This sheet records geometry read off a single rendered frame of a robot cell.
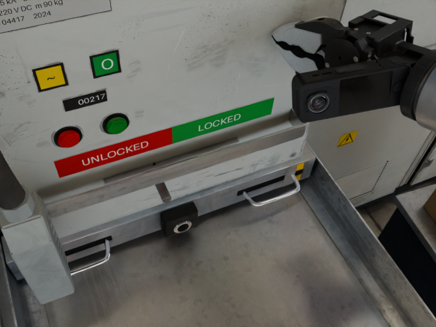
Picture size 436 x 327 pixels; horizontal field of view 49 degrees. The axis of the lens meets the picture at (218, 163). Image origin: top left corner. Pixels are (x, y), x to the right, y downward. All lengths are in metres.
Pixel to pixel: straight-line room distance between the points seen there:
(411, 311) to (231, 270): 0.29
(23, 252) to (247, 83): 0.35
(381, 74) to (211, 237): 0.47
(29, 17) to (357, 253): 0.64
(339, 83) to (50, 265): 0.39
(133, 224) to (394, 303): 0.44
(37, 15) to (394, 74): 0.35
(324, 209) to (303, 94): 0.47
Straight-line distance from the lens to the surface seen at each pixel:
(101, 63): 0.55
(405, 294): 0.83
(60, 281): 0.67
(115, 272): 0.83
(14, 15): 0.50
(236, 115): 0.70
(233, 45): 0.61
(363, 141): 1.53
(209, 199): 0.82
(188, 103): 0.64
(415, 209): 1.11
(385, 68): 0.50
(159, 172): 0.66
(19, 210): 0.55
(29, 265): 0.61
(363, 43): 0.53
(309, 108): 0.48
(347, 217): 0.88
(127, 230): 0.80
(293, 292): 0.83
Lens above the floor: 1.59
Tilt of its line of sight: 52 degrees down
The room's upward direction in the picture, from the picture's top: 5 degrees clockwise
